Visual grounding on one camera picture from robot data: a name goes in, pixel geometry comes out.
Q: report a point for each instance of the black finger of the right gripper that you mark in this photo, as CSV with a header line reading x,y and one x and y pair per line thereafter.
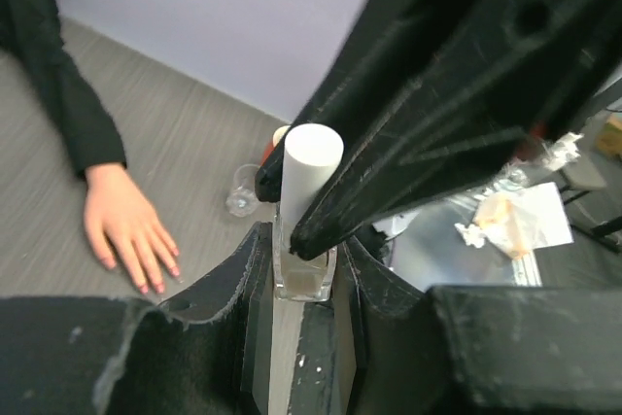
x,y
513,63
368,98

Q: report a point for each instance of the mannequin hand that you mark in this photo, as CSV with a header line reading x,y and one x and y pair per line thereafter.
x,y
122,225

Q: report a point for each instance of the clear plastic cup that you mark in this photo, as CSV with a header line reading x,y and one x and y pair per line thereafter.
x,y
242,200

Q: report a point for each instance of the orange ceramic mug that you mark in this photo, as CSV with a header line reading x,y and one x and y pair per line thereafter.
x,y
273,143

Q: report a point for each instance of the black sleeve forearm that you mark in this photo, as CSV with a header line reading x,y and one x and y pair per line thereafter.
x,y
31,32

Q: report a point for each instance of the white nail polish cap brush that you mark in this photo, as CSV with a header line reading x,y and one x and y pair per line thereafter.
x,y
312,153

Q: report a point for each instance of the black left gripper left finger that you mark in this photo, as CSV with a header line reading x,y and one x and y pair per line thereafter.
x,y
205,350

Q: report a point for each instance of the clear nail polish bottle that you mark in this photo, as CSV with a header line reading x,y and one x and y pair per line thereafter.
x,y
296,279

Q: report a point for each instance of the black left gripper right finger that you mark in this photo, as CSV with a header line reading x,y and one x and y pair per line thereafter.
x,y
472,350

